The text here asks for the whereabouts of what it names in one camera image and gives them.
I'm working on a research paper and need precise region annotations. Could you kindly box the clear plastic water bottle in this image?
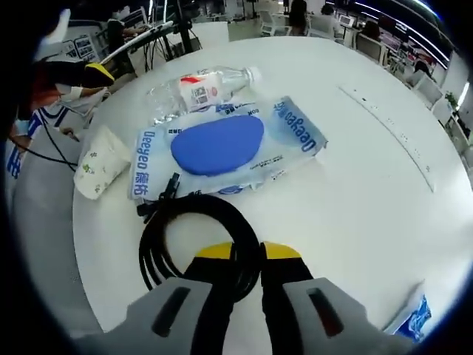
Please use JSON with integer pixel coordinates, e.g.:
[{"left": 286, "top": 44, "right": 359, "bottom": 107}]
[{"left": 147, "top": 65, "right": 263, "bottom": 127}]

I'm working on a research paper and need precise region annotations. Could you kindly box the silver laptop on stand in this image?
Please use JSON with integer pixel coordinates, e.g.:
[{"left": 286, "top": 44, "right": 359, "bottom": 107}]
[{"left": 98, "top": 20, "right": 174, "bottom": 64}]

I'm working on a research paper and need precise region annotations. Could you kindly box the blue white sign board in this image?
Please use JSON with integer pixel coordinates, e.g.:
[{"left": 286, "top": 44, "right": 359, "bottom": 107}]
[{"left": 62, "top": 32, "right": 101, "bottom": 63}]

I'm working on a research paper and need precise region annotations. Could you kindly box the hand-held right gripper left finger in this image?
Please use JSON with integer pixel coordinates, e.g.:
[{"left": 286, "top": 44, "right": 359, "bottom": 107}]
[{"left": 72, "top": 242, "right": 234, "bottom": 355}]

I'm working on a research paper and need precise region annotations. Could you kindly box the white paper cup green print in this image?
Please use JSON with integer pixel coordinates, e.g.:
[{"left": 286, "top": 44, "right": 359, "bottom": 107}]
[{"left": 72, "top": 124, "right": 132, "bottom": 201}]

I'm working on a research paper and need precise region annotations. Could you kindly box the small blue tissue packet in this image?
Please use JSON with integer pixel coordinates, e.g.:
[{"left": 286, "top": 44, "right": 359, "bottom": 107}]
[{"left": 382, "top": 293, "right": 434, "bottom": 345}]

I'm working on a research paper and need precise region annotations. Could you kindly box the blue printed white cloth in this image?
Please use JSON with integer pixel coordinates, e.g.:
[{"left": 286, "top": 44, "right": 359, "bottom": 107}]
[{"left": 5, "top": 106, "right": 68, "bottom": 180}]

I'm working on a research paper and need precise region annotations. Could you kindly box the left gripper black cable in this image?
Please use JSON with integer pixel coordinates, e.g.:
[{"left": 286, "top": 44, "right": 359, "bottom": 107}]
[{"left": 10, "top": 121, "right": 81, "bottom": 174}]

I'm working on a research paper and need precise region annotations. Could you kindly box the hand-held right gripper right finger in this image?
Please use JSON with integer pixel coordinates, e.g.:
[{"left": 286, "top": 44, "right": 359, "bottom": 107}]
[{"left": 260, "top": 240, "right": 415, "bottom": 355}]

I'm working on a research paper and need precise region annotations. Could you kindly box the white table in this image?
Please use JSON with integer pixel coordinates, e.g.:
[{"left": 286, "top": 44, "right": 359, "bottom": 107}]
[{"left": 72, "top": 20, "right": 473, "bottom": 336}]

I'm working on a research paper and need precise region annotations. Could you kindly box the white table cable cover strip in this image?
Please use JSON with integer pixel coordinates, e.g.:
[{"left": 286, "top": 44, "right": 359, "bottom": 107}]
[{"left": 336, "top": 84, "right": 436, "bottom": 194}]

